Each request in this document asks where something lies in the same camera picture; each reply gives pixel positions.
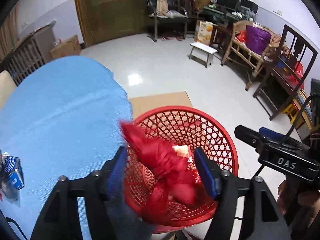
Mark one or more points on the beige leather sofa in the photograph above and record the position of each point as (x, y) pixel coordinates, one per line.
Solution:
(7, 86)

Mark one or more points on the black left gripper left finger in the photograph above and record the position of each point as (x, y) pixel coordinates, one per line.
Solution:
(59, 217)

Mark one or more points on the purple cushion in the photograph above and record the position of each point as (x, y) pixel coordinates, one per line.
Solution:
(257, 39)

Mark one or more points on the person right hand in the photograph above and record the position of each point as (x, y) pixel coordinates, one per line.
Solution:
(307, 200)

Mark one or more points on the wooden bench chair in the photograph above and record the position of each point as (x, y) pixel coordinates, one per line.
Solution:
(239, 52)

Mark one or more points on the red plastic bag bundle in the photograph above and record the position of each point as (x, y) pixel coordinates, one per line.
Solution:
(169, 169)

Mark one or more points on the flat cardboard sheet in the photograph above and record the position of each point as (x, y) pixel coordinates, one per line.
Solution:
(141, 105)

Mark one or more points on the red plastic mesh basket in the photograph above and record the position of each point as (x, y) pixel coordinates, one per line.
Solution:
(186, 128)

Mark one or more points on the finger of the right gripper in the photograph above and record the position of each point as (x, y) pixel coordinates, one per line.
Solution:
(271, 135)
(250, 137)

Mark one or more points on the black metal chair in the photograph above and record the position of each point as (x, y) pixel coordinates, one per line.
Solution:
(167, 12)

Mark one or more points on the orange printed carton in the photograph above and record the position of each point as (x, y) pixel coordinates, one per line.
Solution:
(203, 32)

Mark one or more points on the cardboard box by wall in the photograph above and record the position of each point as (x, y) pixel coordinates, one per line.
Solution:
(68, 47)

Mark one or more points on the wooden radiator cabinet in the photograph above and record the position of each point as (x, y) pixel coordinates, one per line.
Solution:
(30, 53)

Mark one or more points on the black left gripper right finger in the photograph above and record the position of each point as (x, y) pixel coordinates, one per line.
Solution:
(261, 219)

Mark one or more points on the black computer monitor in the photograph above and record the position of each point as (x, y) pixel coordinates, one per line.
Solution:
(237, 5)

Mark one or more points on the small white stool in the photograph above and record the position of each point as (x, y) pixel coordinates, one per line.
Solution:
(206, 50)

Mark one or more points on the blue tablecloth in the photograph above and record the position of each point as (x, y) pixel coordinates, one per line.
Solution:
(63, 119)

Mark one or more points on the blue foil snack wrapper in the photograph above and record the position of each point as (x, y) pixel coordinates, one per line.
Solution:
(12, 178)

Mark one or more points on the dark wooden chair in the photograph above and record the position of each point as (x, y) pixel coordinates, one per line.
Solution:
(289, 66)

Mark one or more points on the brown wooden door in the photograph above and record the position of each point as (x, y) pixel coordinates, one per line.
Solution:
(103, 20)

